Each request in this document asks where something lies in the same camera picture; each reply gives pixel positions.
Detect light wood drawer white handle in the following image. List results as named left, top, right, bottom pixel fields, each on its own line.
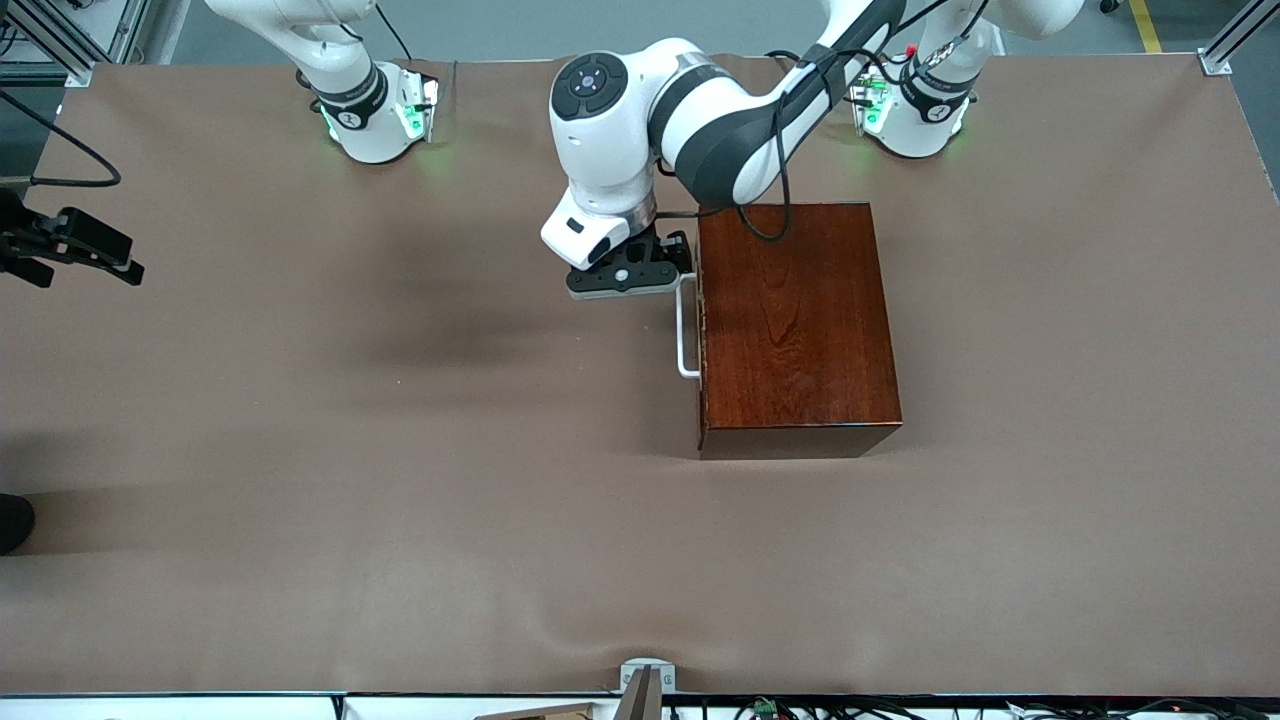
left=676, top=272, right=709, bottom=431

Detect wooden board piece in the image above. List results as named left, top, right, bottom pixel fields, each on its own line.
left=473, top=702, right=598, bottom=720

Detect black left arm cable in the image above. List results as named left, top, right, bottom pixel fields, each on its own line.
left=735, top=0, right=991, bottom=243

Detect black shoe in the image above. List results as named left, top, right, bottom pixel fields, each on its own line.
left=0, top=493, right=36, bottom=556

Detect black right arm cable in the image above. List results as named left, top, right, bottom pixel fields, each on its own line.
left=0, top=88, right=123, bottom=189

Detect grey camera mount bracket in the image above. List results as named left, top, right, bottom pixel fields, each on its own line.
left=620, top=657, right=677, bottom=720

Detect brown table cloth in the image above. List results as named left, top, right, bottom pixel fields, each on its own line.
left=0, top=52, right=1280, bottom=698

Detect yellow floor tape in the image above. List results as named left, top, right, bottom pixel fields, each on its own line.
left=1128, top=0, right=1163, bottom=54

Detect aluminium frame profile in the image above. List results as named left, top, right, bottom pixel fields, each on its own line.
left=1198, top=0, right=1280, bottom=77
left=0, top=0, right=151, bottom=89

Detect dark brown wooden cabinet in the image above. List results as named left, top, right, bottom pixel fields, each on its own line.
left=695, top=202, right=904, bottom=461

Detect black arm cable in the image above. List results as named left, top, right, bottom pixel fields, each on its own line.
left=735, top=0, right=991, bottom=243
left=0, top=88, right=123, bottom=189

